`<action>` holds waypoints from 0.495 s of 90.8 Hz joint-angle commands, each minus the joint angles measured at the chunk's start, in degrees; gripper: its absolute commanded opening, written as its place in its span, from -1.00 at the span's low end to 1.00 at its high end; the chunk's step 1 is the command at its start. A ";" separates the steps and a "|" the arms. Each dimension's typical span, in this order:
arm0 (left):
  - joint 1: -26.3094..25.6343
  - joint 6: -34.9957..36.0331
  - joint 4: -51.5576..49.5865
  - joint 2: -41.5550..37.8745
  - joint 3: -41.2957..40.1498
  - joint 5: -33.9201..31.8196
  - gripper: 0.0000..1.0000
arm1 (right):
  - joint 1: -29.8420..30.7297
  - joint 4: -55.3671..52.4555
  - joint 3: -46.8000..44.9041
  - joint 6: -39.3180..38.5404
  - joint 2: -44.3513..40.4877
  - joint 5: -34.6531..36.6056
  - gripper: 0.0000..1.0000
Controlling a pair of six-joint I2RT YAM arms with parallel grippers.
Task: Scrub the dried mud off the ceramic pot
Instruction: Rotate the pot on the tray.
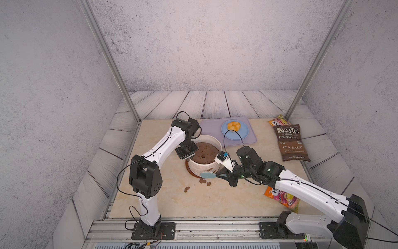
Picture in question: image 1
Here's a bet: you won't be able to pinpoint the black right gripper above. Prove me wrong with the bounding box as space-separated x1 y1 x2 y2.
214 164 256 187

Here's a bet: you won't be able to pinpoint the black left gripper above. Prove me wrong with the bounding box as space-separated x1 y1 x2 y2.
177 139 200 160

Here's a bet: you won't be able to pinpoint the white ceramic pot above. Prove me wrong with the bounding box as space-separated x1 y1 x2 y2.
186 135 222 178

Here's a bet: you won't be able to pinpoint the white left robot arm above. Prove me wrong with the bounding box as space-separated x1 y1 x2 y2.
129 118 200 227

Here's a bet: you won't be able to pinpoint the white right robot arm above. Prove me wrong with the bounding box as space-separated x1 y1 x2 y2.
215 146 370 249

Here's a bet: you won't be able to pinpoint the brown soil in pot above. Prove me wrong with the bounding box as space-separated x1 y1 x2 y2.
192 142 220 165

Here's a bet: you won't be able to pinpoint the mud crumbs near pot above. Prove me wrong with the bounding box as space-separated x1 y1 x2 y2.
199 178 211 186

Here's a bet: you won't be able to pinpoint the terracotta saucer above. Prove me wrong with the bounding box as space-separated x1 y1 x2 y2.
185 160 201 179

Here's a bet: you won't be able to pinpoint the lilac silicone mat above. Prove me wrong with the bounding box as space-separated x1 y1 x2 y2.
200 117 257 147

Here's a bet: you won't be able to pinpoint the blue plate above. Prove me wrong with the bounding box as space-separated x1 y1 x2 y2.
221 119 249 141

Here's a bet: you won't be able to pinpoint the knotted bread roll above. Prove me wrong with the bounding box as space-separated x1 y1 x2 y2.
227 121 241 132

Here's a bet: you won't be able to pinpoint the orange pink candy bag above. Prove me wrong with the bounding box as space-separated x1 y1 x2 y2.
264 186 300 213

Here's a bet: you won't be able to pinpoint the brown Kettle chips bag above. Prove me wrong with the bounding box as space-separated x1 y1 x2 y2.
273 124 311 162

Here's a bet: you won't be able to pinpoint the orange snack packet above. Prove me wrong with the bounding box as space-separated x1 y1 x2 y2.
268 114 291 127

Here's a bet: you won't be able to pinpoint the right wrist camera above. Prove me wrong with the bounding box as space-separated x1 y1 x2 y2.
215 151 236 173

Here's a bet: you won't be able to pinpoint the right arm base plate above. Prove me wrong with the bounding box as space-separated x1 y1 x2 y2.
259 222 306 240

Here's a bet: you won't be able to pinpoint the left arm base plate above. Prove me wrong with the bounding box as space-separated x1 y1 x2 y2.
131 221 176 241

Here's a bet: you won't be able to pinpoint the aluminium frame post left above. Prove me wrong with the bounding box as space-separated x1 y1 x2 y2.
78 0 142 123

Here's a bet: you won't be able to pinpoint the aluminium frame post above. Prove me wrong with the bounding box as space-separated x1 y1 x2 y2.
285 0 353 119
78 0 142 123

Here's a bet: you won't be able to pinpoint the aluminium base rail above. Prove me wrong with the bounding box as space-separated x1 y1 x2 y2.
83 217 342 249

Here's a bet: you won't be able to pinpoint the aluminium frame post right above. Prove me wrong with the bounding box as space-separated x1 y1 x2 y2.
285 0 353 119

